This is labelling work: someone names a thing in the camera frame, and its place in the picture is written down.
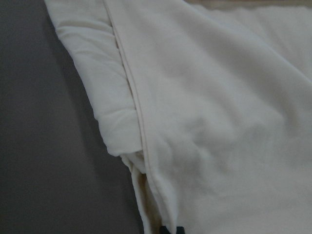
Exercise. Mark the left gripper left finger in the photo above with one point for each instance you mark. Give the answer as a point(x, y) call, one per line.
point(164, 230)

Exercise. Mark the brown paper table cover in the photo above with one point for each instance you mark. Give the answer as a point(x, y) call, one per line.
point(55, 174)

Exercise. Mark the beige long-sleeve graphic shirt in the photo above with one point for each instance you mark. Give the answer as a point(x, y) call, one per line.
point(207, 102)

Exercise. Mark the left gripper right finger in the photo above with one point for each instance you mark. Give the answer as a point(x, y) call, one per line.
point(180, 230)

